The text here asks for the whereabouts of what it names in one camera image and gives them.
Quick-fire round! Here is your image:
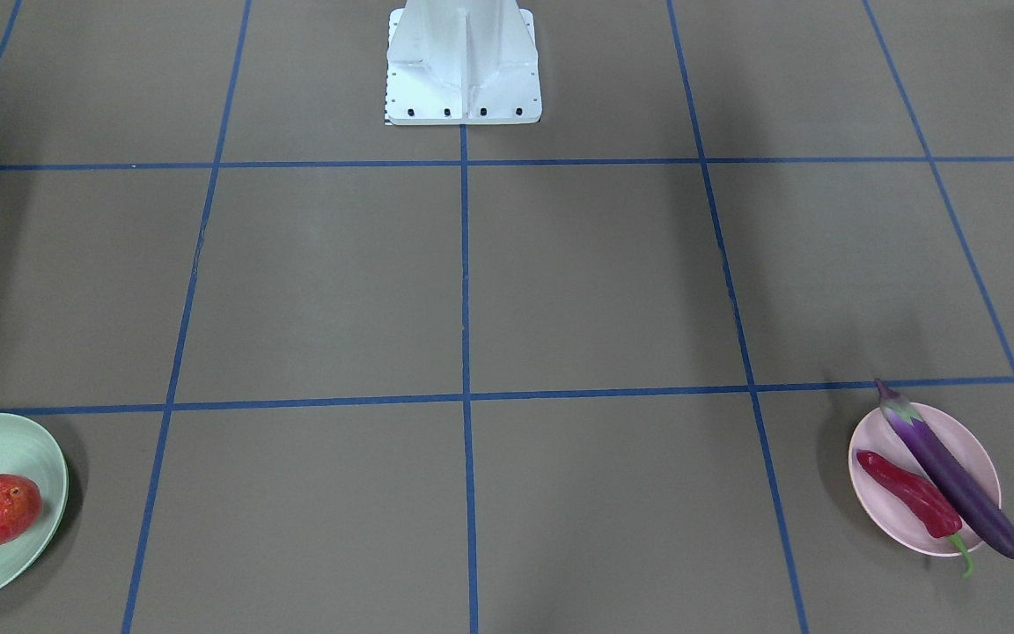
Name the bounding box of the pink plate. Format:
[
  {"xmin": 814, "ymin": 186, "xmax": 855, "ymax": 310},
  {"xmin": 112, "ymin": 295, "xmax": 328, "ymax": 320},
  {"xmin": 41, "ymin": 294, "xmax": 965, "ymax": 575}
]
[{"xmin": 846, "ymin": 402, "xmax": 1003, "ymax": 559}]

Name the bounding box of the purple eggplant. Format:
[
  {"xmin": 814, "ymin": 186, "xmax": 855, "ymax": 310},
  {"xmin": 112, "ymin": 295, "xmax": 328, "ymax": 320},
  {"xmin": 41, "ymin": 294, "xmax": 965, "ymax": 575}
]
[{"xmin": 874, "ymin": 378, "xmax": 1014, "ymax": 559}]

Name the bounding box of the red chili pepper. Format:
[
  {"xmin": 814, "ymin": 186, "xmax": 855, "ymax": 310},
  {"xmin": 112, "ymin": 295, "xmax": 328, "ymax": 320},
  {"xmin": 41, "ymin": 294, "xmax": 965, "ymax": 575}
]
[{"xmin": 856, "ymin": 450, "xmax": 974, "ymax": 580}]

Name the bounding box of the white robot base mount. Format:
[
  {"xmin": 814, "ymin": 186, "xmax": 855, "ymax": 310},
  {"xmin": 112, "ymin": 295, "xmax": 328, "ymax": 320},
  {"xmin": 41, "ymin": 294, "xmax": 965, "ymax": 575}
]
[{"xmin": 384, "ymin": 1, "xmax": 544, "ymax": 126}]

